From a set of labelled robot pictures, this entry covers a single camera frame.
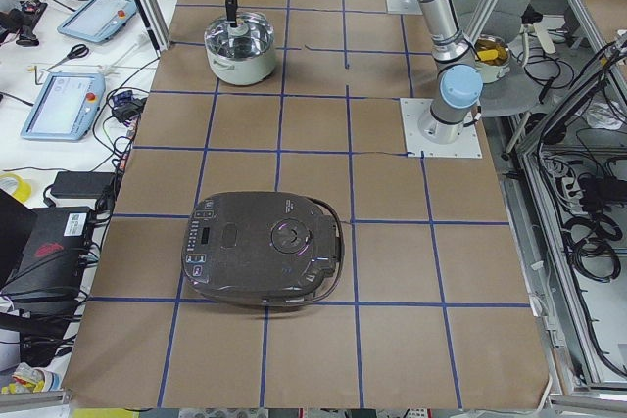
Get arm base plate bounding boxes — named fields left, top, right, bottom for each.
left=400, top=98, right=482, bottom=159

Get black rice cooker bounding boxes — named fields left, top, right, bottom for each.
left=181, top=191, right=344, bottom=307

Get black scissors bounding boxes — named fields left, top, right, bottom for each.
left=49, top=43, right=90, bottom=70

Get lower blue teach pendant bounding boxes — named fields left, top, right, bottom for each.
left=21, top=72, right=106, bottom=141

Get blue teach pendant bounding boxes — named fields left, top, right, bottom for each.
left=57, top=0, right=137, bottom=43
left=21, top=72, right=106, bottom=141

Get glass pot lid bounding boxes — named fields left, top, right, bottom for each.
left=204, top=12, right=274, bottom=60

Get yellow tape roll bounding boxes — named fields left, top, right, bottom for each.
left=0, top=173, right=31, bottom=203

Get pale green cooking pot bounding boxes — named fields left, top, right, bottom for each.
left=206, top=37, right=277, bottom=86

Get upper blue teach pendant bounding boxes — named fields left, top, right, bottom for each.
left=57, top=0, right=137, bottom=43

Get black power adapter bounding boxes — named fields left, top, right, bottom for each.
left=50, top=171, right=115, bottom=199

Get black computer box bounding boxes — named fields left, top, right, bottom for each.
left=1, top=207, right=96, bottom=302

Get grey office chair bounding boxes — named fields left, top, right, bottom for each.
left=453, top=0, right=539, bottom=117

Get steel bowl with yellow items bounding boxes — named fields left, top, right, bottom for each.
left=475, top=35, right=510, bottom=84

